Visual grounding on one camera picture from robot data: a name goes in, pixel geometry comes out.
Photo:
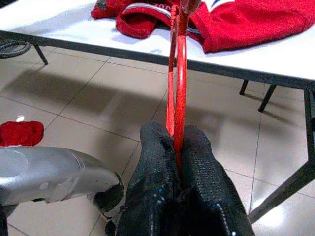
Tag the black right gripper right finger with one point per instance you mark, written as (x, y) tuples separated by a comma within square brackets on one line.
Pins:
[(204, 186)]

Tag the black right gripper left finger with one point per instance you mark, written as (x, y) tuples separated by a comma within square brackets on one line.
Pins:
[(152, 184)]

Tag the red hanger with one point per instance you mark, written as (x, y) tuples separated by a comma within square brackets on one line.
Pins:
[(180, 86)]

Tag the small red cloth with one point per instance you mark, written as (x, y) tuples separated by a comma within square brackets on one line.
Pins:
[(19, 134)]

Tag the red shirt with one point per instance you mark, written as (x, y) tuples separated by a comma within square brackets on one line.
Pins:
[(246, 24)]

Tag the black metal table frame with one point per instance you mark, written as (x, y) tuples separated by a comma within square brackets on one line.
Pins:
[(308, 123)]

